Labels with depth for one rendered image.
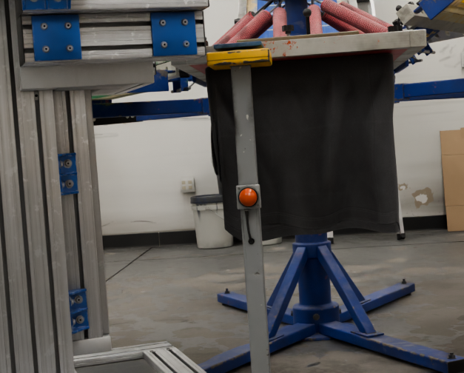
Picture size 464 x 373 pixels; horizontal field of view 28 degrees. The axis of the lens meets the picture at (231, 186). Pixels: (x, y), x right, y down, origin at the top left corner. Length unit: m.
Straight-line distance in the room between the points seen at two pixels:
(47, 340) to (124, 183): 5.06
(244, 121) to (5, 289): 0.61
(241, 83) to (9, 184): 0.52
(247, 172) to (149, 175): 5.04
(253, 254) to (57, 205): 0.42
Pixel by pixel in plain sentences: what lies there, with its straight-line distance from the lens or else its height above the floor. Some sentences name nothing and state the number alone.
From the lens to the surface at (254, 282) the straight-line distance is 1.97.
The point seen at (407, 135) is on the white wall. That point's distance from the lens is 6.90.
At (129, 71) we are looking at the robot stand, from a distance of 1.93.
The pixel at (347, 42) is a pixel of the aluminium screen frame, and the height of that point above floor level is 0.97.
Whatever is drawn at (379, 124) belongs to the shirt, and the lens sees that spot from 2.24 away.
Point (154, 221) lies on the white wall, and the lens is 6.99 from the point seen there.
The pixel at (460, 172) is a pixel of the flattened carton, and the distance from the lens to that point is 6.87.
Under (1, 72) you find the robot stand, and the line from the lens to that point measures 1.95.
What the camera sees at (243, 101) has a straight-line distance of 1.95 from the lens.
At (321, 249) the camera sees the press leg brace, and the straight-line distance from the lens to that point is 3.53.
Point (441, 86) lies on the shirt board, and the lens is 3.32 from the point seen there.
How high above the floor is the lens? 0.78
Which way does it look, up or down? 3 degrees down
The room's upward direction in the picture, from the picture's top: 4 degrees counter-clockwise
